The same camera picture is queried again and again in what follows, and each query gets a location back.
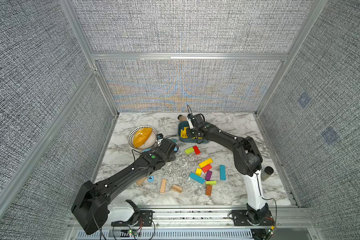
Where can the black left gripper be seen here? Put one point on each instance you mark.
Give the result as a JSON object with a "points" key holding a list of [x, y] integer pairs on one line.
{"points": [[172, 156]]}

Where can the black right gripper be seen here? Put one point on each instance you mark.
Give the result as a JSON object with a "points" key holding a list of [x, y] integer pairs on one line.
{"points": [[188, 132]]}

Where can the teal plastic bin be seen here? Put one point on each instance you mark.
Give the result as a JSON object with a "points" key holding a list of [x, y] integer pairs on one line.
{"points": [[181, 126]]}

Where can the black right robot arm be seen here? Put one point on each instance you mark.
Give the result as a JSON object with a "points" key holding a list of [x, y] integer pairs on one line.
{"points": [[247, 157]]}

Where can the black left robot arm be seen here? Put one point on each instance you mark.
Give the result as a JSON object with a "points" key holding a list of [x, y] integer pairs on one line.
{"points": [[90, 206]]}

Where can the spice jar with black cap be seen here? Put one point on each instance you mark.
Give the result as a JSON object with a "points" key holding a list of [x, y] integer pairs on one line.
{"points": [[182, 118]]}

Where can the red long block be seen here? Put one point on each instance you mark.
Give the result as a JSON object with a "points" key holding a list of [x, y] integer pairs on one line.
{"points": [[196, 150]]}

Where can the patterned white plate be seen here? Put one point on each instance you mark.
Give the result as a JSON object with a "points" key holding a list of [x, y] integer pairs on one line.
{"points": [[149, 143]]}

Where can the orange sesame bread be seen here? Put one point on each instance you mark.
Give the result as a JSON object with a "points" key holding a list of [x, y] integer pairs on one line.
{"points": [[141, 136]]}

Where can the natural wood block front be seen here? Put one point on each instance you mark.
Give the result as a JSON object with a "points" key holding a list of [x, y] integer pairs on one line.
{"points": [[163, 186]]}

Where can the yellow block by red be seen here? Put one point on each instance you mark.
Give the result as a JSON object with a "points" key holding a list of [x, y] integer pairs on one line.
{"points": [[205, 163]]}

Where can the natural wood arch block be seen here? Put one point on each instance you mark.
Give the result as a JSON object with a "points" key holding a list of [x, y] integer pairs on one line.
{"points": [[177, 189]]}

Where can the teal flat block front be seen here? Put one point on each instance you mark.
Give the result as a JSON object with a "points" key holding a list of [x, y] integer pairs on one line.
{"points": [[197, 178]]}

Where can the natural wood block left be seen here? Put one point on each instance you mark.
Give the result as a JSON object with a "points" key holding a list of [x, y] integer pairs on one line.
{"points": [[141, 181]]}

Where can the red block lower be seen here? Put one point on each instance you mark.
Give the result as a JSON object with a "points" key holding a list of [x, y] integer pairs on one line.
{"points": [[207, 168]]}

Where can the purple block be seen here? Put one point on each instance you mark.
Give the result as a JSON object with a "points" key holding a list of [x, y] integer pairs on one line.
{"points": [[208, 175]]}

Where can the teal long block right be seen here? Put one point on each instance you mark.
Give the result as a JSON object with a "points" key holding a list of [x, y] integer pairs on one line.
{"points": [[222, 172]]}

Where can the lime green block front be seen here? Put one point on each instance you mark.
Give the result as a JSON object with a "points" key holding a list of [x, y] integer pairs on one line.
{"points": [[211, 183]]}

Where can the orange brown block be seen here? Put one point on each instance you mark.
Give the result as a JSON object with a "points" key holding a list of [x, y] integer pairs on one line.
{"points": [[209, 190]]}

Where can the grey jar with black lid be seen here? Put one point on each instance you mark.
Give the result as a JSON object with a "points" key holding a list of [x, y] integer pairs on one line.
{"points": [[266, 173]]}

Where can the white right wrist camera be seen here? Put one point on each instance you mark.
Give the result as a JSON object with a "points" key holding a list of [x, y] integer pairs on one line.
{"points": [[190, 120]]}

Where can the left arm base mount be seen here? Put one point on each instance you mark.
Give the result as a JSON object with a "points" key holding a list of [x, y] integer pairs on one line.
{"points": [[128, 214]]}

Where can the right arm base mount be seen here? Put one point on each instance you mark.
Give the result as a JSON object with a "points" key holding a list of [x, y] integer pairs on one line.
{"points": [[244, 218]]}

